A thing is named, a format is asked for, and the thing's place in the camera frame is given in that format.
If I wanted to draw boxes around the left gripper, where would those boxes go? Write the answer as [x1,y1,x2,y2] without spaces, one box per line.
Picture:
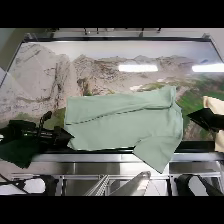
[49,125,75,149]

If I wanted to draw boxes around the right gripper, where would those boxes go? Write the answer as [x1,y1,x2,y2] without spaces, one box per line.
[186,107,220,132]

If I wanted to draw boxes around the light green T-shirt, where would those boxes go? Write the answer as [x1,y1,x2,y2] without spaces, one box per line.
[63,85,185,175]

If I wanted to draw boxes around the cream garment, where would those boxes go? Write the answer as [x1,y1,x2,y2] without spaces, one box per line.
[202,95,224,153]

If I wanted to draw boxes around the dark green garment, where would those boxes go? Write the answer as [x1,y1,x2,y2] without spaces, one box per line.
[0,137,42,170]

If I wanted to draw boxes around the silver frame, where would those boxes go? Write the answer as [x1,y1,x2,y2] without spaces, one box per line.
[0,150,224,197]

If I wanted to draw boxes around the black cable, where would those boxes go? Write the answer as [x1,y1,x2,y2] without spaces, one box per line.
[0,172,45,196]

